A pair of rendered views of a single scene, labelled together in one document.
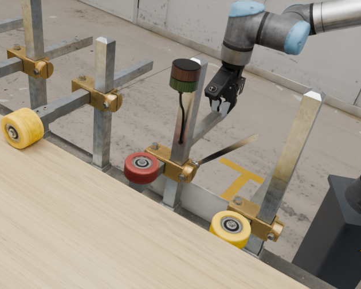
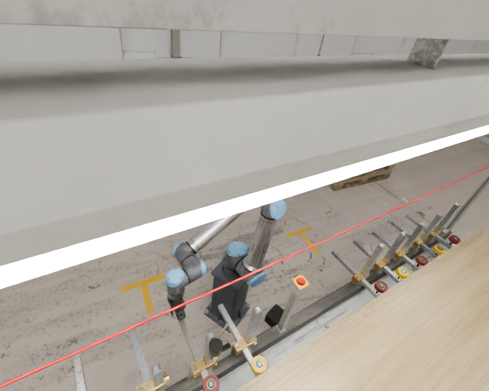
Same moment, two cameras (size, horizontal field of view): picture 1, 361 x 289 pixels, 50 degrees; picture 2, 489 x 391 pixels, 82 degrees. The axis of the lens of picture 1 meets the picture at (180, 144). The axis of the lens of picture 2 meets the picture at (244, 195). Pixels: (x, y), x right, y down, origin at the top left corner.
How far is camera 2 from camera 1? 1.18 m
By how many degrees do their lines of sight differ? 49
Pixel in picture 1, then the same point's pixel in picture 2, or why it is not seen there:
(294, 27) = (202, 269)
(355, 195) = (230, 275)
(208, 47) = not seen: hidden behind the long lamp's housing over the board
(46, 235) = not seen: outside the picture
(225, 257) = (272, 376)
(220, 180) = (136, 302)
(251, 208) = (242, 343)
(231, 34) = (176, 292)
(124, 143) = (53, 347)
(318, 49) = not seen: hidden behind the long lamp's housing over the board
